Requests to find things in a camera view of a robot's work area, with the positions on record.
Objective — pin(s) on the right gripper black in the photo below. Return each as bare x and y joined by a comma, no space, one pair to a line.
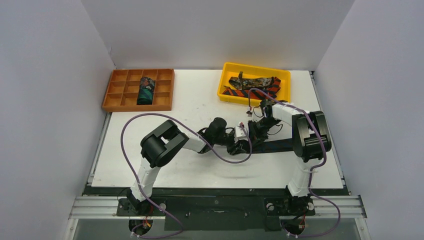
253,129

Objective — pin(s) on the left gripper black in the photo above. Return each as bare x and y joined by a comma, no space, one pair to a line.
236,148

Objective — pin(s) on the navy striped tie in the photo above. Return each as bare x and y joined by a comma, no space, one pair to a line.
262,147

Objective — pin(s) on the yellow plastic tray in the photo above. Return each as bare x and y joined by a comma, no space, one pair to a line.
231,69

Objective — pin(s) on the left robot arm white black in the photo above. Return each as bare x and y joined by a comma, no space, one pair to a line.
162,144

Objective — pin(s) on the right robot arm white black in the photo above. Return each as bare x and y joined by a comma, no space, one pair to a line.
310,142

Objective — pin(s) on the orange black striped tie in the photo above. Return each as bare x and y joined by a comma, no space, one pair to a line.
272,91

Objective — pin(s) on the rolled green patterned tie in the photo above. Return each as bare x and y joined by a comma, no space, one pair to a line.
146,91

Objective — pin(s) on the orange wooden divider tray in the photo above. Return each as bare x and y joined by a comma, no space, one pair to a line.
123,87

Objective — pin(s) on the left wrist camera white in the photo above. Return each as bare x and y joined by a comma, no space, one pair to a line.
241,132

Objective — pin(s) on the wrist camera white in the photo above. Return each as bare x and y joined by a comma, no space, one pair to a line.
249,113
241,132

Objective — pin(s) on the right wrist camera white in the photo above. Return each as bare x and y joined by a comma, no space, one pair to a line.
249,113

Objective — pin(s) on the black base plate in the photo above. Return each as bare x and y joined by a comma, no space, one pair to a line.
211,209

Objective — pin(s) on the aluminium frame rail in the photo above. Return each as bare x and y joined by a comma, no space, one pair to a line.
106,207

